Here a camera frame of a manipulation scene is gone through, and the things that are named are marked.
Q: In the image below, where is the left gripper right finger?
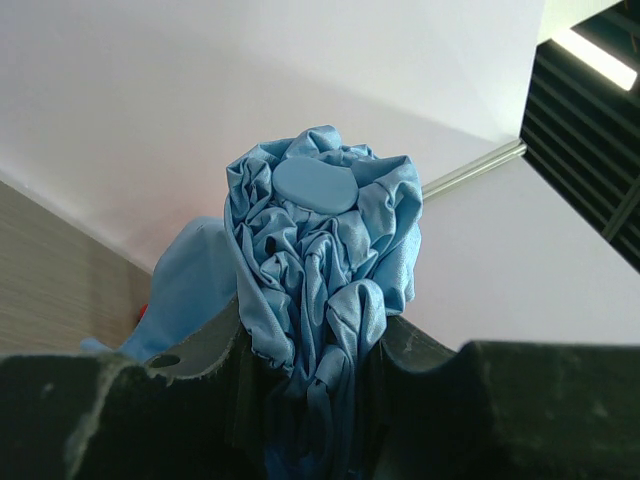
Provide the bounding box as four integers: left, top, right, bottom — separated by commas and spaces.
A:
364, 316, 639, 479

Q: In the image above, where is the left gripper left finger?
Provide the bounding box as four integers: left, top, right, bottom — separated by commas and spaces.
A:
1, 301, 265, 479

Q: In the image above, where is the light blue folding umbrella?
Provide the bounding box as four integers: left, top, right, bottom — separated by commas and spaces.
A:
79, 124, 426, 480

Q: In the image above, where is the red plastic shopping basket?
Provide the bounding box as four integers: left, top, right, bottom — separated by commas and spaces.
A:
137, 304, 148, 322

